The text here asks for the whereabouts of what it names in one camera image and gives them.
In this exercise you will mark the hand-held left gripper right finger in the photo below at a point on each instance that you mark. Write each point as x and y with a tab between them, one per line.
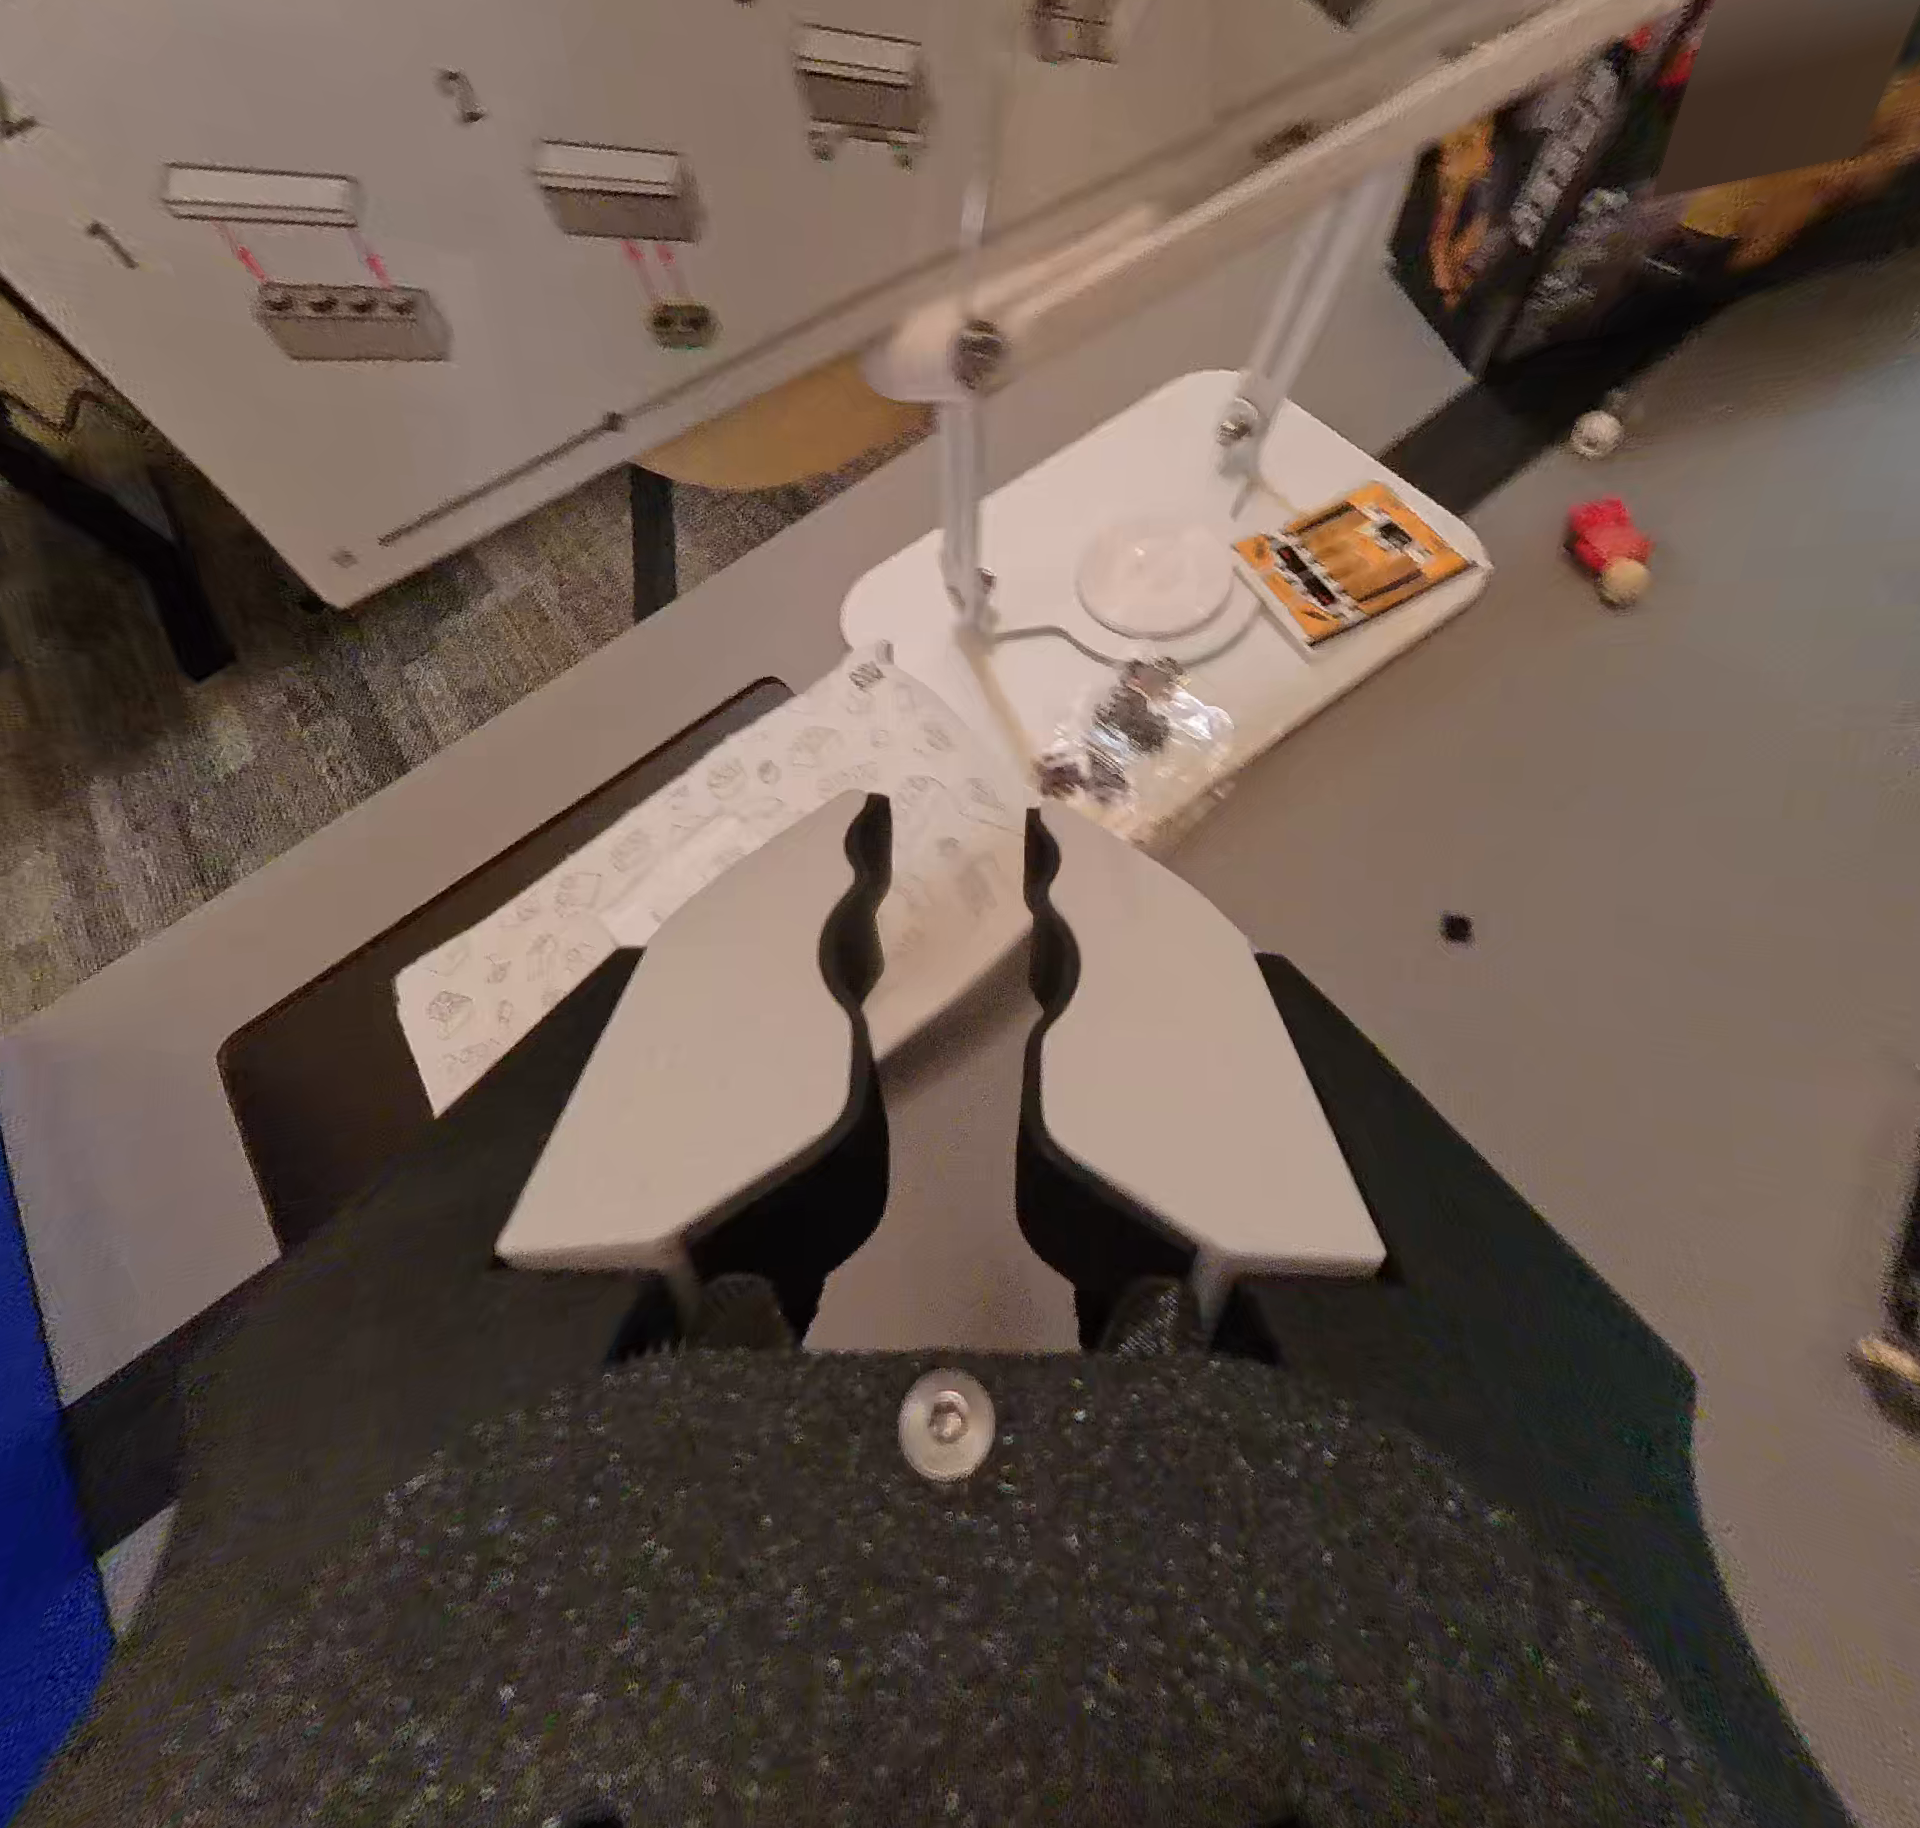
1185	1093

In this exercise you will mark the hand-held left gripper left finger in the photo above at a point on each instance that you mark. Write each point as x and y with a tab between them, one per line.
705	1080

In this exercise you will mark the white book stand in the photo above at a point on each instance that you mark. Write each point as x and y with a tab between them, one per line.
1328	445

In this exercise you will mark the grey instruction booklet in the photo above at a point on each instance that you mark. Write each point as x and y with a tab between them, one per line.
600	58

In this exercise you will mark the grey desk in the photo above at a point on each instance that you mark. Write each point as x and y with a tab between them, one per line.
1577	1033

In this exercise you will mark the white printed paper bag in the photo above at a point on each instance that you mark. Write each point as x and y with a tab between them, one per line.
722	810

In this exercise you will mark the clear bag of black gears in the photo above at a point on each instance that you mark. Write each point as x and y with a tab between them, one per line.
1125	725

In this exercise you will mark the orange sticker sheet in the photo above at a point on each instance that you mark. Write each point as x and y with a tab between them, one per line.
1350	560

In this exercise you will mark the open instruction booklet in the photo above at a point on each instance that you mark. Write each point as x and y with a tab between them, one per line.
782	433

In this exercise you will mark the red minifigure torso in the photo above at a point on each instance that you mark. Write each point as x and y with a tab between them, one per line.
1601	534

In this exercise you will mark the blue plastic bin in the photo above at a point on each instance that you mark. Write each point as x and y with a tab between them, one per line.
45	1484

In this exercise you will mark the white minifigure helmet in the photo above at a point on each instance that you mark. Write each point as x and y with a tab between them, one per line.
1598	436

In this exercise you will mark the black printed toy box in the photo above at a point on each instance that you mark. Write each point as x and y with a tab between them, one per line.
1532	209

